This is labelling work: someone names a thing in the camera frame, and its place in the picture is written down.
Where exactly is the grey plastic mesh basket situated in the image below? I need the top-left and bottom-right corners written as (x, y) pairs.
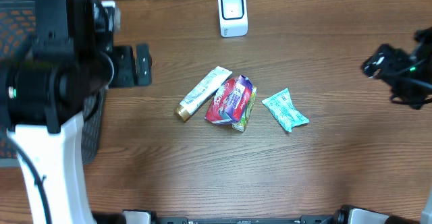
top-left (1, 0), bottom-right (114, 164)

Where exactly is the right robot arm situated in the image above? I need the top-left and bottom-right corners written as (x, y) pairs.
top-left (324, 28), bottom-right (431, 224)

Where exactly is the white barcode scanner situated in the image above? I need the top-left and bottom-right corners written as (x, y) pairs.
top-left (217, 0), bottom-right (248, 38)

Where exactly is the white tube gold cap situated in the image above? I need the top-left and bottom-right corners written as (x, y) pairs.
top-left (174, 66), bottom-right (232, 122)

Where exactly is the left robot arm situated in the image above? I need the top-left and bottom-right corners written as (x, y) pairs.
top-left (1, 0), bottom-right (152, 224)

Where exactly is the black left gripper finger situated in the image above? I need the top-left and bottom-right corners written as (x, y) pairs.
top-left (136, 44), bottom-right (152, 86)
top-left (109, 46), bottom-right (136, 88)

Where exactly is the teal wet wipes pack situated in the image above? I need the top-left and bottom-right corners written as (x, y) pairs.
top-left (262, 88), bottom-right (309, 133)

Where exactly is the green yellow snack pack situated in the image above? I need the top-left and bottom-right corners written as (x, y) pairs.
top-left (232, 87), bottom-right (257, 132)

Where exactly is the purple red pad pack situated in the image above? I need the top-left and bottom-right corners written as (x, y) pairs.
top-left (205, 75), bottom-right (253, 125)

